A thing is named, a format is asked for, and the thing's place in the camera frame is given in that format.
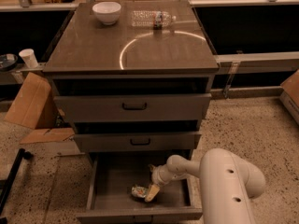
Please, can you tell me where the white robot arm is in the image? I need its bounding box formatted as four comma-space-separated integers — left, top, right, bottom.
145, 148, 265, 224

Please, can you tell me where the grey middle drawer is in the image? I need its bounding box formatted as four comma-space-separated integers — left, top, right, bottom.
74, 132, 201, 152

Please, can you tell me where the dark round tray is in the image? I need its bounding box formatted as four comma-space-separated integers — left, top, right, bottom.
0, 53, 18, 72

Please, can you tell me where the grey drawer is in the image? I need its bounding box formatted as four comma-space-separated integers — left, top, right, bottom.
78, 151, 202, 224
54, 94, 211, 122
74, 132, 201, 152

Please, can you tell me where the leaning brown cardboard sheet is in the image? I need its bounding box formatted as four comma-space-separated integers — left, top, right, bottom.
5, 73, 57, 129

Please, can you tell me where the flat brown cardboard piece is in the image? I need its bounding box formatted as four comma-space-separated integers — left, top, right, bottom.
21, 128, 74, 145

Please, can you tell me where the black metal stand leg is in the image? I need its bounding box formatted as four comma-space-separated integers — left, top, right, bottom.
0, 148, 33, 215

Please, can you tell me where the grey bottom drawer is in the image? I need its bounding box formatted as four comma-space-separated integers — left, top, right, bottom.
78, 151, 202, 224

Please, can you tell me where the white ceramic bowl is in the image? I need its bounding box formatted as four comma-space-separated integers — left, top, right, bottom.
93, 2, 121, 25

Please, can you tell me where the clear plastic water bottle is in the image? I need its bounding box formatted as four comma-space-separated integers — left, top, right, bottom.
131, 10, 177, 29

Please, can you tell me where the grey top drawer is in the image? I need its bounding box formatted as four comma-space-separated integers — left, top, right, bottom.
54, 94, 211, 122

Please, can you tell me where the grey drawer cabinet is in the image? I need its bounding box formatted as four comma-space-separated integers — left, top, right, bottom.
42, 0, 220, 224

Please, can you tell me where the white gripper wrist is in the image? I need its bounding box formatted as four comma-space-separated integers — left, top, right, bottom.
145, 164, 175, 203

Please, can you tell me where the cardboard box at right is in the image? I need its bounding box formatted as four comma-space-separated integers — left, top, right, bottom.
279, 69, 299, 125

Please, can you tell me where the white paper cup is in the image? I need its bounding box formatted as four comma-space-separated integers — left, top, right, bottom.
19, 49, 38, 68

